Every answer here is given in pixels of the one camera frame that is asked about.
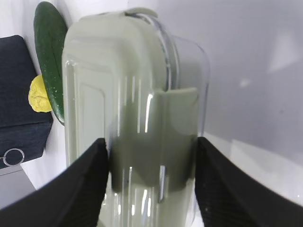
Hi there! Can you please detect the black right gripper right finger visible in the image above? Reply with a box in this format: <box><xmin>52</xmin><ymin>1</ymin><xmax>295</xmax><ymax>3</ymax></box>
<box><xmin>195</xmin><ymin>137</ymin><xmax>303</xmax><ymax>227</ymax></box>

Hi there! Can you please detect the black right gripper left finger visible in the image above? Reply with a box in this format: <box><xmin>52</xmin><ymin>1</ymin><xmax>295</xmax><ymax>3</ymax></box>
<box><xmin>0</xmin><ymin>139</ymin><xmax>109</xmax><ymax>227</ymax></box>

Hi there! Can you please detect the navy blue lunch bag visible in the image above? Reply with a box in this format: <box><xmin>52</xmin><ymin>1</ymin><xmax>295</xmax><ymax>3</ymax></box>
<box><xmin>0</xmin><ymin>35</ymin><xmax>53</xmax><ymax>168</ymax></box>

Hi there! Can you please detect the yellow toy pepper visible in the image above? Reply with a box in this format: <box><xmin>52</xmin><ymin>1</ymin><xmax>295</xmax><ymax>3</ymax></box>
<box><xmin>28</xmin><ymin>74</ymin><xmax>52</xmax><ymax>113</ymax></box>

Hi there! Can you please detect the glass container green lid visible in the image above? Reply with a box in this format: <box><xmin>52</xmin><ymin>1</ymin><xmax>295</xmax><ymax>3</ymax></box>
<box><xmin>62</xmin><ymin>8</ymin><xmax>210</xmax><ymax>227</ymax></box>

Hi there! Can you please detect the green cucumber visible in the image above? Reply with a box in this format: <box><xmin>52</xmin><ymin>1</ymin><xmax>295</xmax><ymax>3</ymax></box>
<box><xmin>33</xmin><ymin>1</ymin><xmax>67</xmax><ymax>125</ymax></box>

